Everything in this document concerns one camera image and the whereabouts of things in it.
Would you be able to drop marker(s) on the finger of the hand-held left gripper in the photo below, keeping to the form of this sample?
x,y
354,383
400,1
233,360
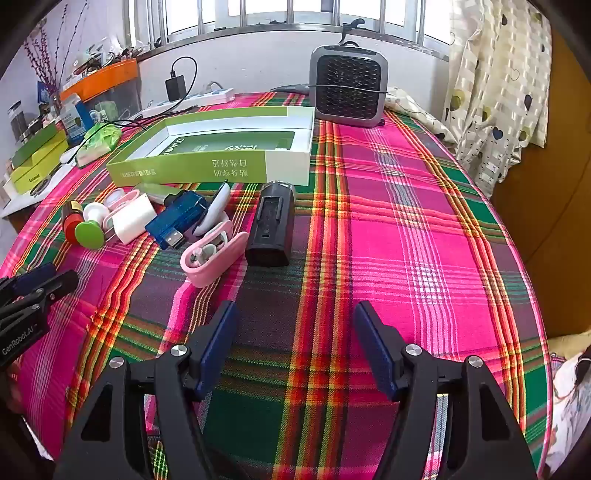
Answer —
x,y
55,286
27,279

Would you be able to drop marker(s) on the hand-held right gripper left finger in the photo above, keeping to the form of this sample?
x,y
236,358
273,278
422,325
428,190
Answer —
x,y
219,341

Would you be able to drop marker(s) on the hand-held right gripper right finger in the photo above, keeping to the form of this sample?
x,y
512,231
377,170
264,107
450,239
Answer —
x,y
374,346

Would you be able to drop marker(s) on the white bottle green cap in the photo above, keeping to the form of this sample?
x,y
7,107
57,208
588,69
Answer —
x,y
90,235

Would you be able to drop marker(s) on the brown bottle red cap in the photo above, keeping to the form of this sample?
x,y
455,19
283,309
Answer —
x,y
73,226

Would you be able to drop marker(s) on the white round cap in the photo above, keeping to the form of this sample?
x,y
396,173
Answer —
x,y
94,212

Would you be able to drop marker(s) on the white cube charger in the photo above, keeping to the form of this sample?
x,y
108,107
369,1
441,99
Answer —
x,y
134,219

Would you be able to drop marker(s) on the black battery pack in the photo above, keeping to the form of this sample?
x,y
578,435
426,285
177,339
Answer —
x,y
270,226

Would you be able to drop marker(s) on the blue usb adapter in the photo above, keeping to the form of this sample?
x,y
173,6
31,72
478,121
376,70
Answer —
x,y
175,217

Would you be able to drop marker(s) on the green cardboard box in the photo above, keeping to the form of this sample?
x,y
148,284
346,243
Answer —
x,y
207,166

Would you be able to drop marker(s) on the white side table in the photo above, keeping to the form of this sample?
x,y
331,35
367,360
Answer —
x,y
23,201

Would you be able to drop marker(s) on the scissors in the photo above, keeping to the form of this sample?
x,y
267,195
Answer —
x,y
40,189

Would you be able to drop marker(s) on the lime green flat box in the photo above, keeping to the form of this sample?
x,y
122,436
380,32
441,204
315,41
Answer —
x,y
37,173

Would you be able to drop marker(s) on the pink plaid blanket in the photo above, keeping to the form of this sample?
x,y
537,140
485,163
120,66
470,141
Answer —
x,y
415,230

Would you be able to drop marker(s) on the white computer mouse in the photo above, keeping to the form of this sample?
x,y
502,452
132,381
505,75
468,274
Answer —
x,y
70,155

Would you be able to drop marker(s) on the dark green flat box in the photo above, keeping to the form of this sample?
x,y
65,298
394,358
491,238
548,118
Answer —
x,y
37,143

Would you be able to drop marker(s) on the green tissue packet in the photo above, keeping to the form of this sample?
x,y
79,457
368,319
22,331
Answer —
x,y
99,138

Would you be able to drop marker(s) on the dark glass jar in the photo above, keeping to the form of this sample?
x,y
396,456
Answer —
x,y
17,122

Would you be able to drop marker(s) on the blue carton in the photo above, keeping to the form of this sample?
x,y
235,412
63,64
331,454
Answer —
x,y
76,120

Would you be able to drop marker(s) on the white floral cloth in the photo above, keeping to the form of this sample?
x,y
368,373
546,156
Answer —
x,y
570,406

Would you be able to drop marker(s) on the purple flower branches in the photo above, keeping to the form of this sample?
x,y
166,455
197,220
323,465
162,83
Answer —
x,y
46,64

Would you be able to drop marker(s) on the storage bin orange lid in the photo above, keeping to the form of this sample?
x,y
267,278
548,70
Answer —
x,y
106,76

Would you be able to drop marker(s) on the black charger plug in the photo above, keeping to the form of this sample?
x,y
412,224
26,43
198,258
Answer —
x,y
175,87

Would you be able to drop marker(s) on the pile of small sundries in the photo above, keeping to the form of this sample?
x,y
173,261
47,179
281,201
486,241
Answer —
x,y
101,57

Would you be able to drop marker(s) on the white power strip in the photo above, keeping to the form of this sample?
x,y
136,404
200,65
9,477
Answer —
x,y
217,96

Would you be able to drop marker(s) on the grey tapered object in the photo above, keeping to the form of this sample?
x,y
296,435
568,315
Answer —
x,y
291,87

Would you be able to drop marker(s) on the grey portable heater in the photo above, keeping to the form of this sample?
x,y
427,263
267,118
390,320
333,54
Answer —
x,y
346,83

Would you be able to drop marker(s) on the cream patterned curtain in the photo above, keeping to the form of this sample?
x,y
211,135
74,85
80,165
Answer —
x,y
498,92

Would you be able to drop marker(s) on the metal window bars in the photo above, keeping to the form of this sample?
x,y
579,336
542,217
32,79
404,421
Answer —
x,y
258,37

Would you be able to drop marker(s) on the black clip hook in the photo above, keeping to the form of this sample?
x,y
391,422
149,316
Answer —
x,y
351,27

